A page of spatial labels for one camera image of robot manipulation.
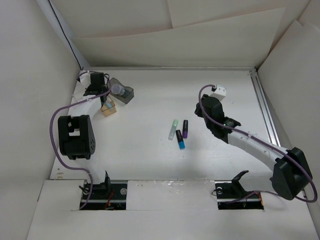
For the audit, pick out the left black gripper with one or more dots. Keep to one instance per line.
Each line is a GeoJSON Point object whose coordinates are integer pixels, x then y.
{"type": "Point", "coordinates": [88, 89]}

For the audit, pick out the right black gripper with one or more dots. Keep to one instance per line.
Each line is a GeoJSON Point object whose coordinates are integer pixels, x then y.
{"type": "Point", "coordinates": [198, 110]}

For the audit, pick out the clear jar of paper clips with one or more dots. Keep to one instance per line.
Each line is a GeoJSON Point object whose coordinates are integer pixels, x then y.
{"type": "Point", "coordinates": [118, 89]}

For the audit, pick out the black purple highlighter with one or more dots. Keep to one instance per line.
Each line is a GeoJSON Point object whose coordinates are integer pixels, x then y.
{"type": "Point", "coordinates": [185, 128]}

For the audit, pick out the green clear highlighter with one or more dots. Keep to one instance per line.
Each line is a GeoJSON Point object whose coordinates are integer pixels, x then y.
{"type": "Point", "coordinates": [173, 129]}

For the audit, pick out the black blue highlighter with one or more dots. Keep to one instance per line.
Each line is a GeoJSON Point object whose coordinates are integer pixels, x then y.
{"type": "Point", "coordinates": [180, 139]}

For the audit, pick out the blue clear highlighter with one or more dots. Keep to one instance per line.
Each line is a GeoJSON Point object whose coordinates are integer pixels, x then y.
{"type": "Point", "coordinates": [109, 106]}

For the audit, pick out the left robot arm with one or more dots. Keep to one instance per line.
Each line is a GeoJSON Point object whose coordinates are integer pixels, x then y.
{"type": "Point", "coordinates": [76, 136]}

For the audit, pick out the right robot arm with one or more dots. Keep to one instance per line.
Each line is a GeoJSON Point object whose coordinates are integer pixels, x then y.
{"type": "Point", "coordinates": [290, 169]}

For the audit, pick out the clear plastic container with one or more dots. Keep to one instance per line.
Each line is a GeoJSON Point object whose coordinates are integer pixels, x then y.
{"type": "Point", "coordinates": [77, 96]}

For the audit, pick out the orange plastic container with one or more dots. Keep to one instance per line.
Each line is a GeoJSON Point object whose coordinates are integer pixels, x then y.
{"type": "Point", "coordinates": [104, 111]}

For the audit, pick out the dark grey plastic container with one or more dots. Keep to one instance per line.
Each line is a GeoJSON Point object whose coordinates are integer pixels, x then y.
{"type": "Point", "coordinates": [129, 91]}

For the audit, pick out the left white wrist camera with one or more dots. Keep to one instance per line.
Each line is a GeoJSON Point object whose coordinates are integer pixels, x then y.
{"type": "Point", "coordinates": [84, 77]}

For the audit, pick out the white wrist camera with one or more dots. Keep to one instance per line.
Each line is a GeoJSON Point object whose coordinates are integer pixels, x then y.
{"type": "Point", "coordinates": [84, 77]}
{"type": "Point", "coordinates": [219, 92]}

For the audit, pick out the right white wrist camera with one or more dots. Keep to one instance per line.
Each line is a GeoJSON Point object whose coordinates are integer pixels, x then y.
{"type": "Point", "coordinates": [219, 92]}

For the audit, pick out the aluminium rail right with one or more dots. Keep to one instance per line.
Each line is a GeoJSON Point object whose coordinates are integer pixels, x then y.
{"type": "Point", "coordinates": [266, 114]}

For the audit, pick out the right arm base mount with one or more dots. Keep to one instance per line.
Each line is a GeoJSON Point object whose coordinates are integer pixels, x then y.
{"type": "Point", "coordinates": [231, 195]}

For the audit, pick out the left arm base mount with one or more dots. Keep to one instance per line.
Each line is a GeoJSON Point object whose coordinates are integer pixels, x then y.
{"type": "Point", "coordinates": [110, 195]}

